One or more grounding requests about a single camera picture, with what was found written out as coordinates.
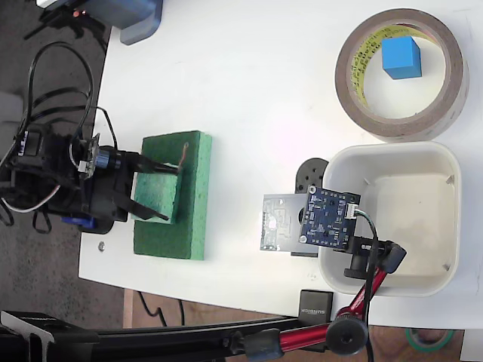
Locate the blue grey box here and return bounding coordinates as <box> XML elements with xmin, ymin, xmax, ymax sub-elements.
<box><xmin>85</xmin><ymin>0</ymin><xmax>164</xmax><ymax>46</ymax></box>

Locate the black circuit board cable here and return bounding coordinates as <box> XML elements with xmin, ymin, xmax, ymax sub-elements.
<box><xmin>354</xmin><ymin>209</ymin><xmax>380</xmax><ymax>362</ymax></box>

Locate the large dark green sponge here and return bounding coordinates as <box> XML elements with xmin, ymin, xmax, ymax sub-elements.
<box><xmin>133</xmin><ymin>130</ymin><xmax>213</xmax><ymax>261</ymax></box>

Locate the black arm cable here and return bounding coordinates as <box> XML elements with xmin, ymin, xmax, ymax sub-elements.
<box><xmin>26</xmin><ymin>41</ymin><xmax>118</xmax><ymax>152</ymax></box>

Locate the black rectangular block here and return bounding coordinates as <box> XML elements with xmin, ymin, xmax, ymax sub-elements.
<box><xmin>300</xmin><ymin>289</ymin><xmax>335</xmax><ymax>321</ymax></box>

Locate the thin copper wire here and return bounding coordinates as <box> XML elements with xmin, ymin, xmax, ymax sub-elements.
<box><xmin>177</xmin><ymin>141</ymin><xmax>189</xmax><ymax>171</ymax></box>

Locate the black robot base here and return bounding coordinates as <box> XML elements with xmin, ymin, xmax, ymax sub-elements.
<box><xmin>81</xmin><ymin>216</ymin><xmax>116</xmax><ymax>234</ymax></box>

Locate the brown tape roll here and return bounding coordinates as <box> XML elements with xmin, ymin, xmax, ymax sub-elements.
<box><xmin>334</xmin><ymin>8</ymin><xmax>470</xmax><ymax>143</ymax></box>

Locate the small light green sponge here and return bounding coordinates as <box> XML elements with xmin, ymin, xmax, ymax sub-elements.
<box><xmin>130</xmin><ymin>161</ymin><xmax>185</xmax><ymax>225</ymax></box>

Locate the black stand beam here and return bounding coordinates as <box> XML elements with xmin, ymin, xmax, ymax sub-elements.
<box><xmin>0</xmin><ymin>309</ymin><xmax>303</xmax><ymax>362</ymax></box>

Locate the blue cube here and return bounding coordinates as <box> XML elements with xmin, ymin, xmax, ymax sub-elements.
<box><xmin>381</xmin><ymin>36</ymin><xmax>422</xmax><ymax>80</ymax></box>

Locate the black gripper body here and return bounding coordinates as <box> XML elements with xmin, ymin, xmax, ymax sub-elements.
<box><xmin>81</xmin><ymin>149</ymin><xmax>139</xmax><ymax>222</ymax></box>

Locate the white plastic container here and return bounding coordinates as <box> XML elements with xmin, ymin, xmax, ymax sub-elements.
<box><xmin>318</xmin><ymin>141</ymin><xmax>462</xmax><ymax>298</ymax></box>

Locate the blue circuit board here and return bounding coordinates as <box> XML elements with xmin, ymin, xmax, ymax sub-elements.
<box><xmin>300</xmin><ymin>184</ymin><xmax>361</xmax><ymax>250</ymax></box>

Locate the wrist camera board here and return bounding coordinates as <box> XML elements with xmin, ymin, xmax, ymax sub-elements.
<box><xmin>77</xmin><ymin>132</ymin><xmax>124</xmax><ymax>180</ymax></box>

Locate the black round servo horn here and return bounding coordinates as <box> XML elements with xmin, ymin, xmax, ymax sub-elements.
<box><xmin>294</xmin><ymin>157</ymin><xmax>330</xmax><ymax>195</ymax></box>

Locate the blue clamp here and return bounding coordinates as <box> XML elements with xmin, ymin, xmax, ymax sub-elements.
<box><xmin>62</xmin><ymin>216</ymin><xmax>95</xmax><ymax>231</ymax></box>

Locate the grey circuit board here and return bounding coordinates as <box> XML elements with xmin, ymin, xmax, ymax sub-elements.
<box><xmin>259</xmin><ymin>193</ymin><xmax>306</xmax><ymax>253</ymax></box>

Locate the black cable under table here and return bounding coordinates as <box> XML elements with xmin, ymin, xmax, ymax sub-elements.
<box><xmin>137</xmin><ymin>290</ymin><xmax>186</xmax><ymax>327</ymax></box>

